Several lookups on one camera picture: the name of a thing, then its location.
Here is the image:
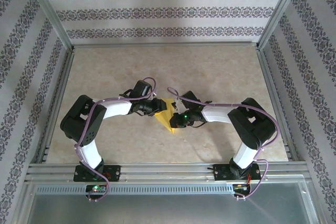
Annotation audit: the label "grey metal sheet panel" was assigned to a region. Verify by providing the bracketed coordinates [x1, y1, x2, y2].
[25, 182, 322, 224]

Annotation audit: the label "controller board with green light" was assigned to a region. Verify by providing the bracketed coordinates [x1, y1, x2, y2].
[86, 184, 107, 193]

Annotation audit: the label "long aluminium mounting rail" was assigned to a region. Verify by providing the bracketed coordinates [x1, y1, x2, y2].
[25, 161, 309, 184]

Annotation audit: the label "short aluminium table rail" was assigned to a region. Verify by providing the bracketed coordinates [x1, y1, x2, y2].
[71, 41, 260, 49]

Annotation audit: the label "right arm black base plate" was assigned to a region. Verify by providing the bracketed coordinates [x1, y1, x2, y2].
[213, 163, 261, 182]

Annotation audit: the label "grey slotted cable duct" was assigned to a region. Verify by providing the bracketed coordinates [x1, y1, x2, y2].
[35, 184, 234, 195]

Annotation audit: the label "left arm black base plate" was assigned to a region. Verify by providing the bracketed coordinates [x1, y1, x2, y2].
[74, 165, 121, 183]

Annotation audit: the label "controller board with orange wires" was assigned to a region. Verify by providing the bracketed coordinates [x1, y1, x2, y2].
[233, 183, 251, 192]

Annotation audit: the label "aluminium frame post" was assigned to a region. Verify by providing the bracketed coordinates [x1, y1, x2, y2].
[256, 0, 310, 50]
[20, 0, 77, 51]

